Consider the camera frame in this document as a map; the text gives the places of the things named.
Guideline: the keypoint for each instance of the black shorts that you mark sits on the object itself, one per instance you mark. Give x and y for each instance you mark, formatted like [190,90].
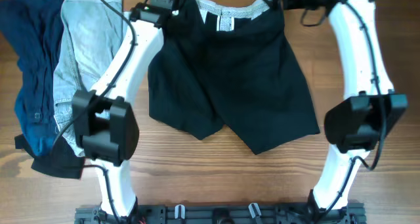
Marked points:
[231,66]

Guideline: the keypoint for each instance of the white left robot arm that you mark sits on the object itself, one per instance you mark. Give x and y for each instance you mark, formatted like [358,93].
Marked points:
[104,122]

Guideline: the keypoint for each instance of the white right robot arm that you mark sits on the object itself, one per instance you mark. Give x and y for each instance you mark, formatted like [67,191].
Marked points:
[357,127]

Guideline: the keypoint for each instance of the light blue denim shorts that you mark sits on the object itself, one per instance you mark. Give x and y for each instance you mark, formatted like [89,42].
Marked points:
[91,37]

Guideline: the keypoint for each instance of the black garment under pile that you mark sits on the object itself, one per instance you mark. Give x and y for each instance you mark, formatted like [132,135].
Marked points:
[60,162]

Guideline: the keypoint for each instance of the navy blue garment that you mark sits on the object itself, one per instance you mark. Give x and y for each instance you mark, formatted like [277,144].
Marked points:
[34,30]

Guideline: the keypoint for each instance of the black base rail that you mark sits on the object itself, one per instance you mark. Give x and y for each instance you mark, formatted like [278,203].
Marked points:
[252,213]

